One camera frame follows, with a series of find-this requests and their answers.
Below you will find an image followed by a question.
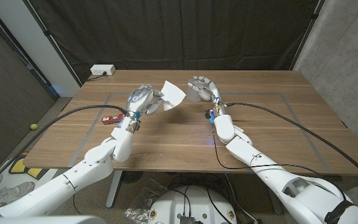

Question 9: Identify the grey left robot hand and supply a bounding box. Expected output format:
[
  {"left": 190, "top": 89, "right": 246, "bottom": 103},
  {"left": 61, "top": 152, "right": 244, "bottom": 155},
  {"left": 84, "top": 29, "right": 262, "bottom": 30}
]
[{"left": 125, "top": 83, "right": 165, "bottom": 116}]

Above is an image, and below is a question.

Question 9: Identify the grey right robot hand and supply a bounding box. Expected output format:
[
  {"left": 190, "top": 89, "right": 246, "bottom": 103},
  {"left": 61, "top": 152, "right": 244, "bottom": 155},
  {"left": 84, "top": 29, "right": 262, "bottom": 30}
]
[{"left": 187, "top": 75, "right": 226, "bottom": 108}]

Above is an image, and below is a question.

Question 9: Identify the clear plastic measuring cup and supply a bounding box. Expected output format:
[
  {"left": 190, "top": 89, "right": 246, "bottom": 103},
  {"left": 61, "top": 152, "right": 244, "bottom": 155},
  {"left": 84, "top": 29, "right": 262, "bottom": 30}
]
[{"left": 186, "top": 79, "right": 203, "bottom": 103}]

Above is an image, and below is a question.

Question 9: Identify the white tissue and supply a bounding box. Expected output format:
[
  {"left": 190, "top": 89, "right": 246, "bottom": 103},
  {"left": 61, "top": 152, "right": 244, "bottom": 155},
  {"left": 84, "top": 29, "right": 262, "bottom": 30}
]
[{"left": 160, "top": 80, "right": 187, "bottom": 111}]

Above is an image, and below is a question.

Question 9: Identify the red pocket tool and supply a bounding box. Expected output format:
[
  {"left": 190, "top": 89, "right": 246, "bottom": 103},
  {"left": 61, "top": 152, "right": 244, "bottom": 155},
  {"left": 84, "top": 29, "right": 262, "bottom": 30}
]
[{"left": 101, "top": 113, "right": 126, "bottom": 126}]

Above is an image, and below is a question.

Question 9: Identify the white power strip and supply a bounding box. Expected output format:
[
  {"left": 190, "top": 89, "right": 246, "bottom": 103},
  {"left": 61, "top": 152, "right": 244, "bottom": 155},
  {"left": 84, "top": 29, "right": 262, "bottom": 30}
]
[{"left": 89, "top": 64, "right": 116, "bottom": 77}]

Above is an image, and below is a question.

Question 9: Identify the black curtain backdrop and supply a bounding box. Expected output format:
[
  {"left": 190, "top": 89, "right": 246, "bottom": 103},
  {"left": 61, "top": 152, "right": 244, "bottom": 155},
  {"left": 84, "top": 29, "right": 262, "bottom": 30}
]
[{"left": 23, "top": 0, "right": 326, "bottom": 85}]

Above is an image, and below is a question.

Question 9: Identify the black round table foot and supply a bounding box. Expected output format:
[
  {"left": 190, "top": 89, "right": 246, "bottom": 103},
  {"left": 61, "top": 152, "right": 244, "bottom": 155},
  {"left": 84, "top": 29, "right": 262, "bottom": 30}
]
[{"left": 121, "top": 170, "right": 144, "bottom": 184}]

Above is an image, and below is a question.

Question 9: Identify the grey table leg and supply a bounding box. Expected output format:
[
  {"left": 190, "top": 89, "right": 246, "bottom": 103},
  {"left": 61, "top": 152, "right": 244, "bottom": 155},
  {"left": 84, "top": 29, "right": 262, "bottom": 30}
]
[
  {"left": 105, "top": 170, "right": 124, "bottom": 208},
  {"left": 262, "top": 180, "right": 284, "bottom": 215}
]

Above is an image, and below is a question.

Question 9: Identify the clear plastic bag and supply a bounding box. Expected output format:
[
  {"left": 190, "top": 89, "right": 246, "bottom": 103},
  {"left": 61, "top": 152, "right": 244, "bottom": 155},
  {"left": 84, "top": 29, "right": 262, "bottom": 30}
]
[{"left": 124, "top": 179, "right": 169, "bottom": 223}]

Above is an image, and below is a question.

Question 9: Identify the white robot torso base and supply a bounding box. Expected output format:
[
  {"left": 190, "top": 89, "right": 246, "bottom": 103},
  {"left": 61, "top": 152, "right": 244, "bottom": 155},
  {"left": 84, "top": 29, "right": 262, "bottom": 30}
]
[{"left": 147, "top": 185, "right": 238, "bottom": 224}]

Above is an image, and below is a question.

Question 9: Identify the yellow and black floor mat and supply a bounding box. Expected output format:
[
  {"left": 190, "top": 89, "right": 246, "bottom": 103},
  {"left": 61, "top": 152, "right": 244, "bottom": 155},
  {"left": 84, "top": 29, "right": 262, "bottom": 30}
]
[{"left": 8, "top": 154, "right": 45, "bottom": 180}]

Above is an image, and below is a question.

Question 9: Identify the black power strip cord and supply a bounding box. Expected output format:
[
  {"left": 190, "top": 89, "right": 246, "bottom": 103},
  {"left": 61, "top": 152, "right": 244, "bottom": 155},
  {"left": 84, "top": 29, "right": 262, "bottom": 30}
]
[{"left": 87, "top": 72, "right": 108, "bottom": 82}]

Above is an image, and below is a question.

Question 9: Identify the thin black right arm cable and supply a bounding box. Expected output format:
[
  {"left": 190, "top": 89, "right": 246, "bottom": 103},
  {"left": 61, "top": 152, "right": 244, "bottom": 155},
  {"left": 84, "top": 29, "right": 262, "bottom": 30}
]
[{"left": 212, "top": 133, "right": 347, "bottom": 200}]

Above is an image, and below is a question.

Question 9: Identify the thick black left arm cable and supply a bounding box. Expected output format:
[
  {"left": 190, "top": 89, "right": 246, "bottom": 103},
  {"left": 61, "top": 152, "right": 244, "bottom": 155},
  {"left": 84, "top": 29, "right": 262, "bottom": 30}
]
[{"left": 0, "top": 105, "right": 130, "bottom": 190}]

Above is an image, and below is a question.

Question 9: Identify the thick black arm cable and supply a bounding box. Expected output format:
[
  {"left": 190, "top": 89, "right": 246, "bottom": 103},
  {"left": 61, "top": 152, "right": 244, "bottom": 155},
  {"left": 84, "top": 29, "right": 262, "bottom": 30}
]
[
  {"left": 0, "top": 105, "right": 130, "bottom": 190},
  {"left": 225, "top": 101, "right": 358, "bottom": 200}
]

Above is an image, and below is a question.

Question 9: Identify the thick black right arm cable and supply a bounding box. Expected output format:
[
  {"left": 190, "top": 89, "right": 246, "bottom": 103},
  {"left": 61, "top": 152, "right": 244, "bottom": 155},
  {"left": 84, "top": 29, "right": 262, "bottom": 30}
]
[{"left": 225, "top": 101, "right": 358, "bottom": 200}]

